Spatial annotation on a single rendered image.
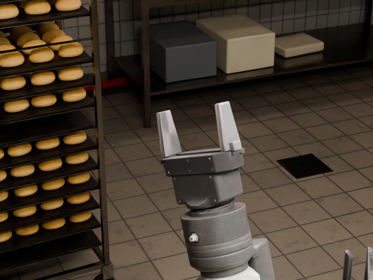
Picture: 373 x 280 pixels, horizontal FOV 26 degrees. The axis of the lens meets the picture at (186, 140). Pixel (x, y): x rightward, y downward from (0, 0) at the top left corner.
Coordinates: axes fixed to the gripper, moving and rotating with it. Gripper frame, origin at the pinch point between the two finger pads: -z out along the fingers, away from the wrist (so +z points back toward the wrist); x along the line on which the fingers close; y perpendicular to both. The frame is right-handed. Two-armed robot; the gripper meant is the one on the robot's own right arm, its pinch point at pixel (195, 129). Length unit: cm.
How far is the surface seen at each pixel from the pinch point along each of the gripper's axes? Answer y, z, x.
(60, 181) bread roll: -121, 28, -197
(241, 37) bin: -335, -18, -262
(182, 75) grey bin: -300, -1, -287
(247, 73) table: -339, 6, -266
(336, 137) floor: -341, 55, -209
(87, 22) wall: -289, -50, -355
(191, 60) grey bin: -304, -10, -281
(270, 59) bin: -358, 0, -259
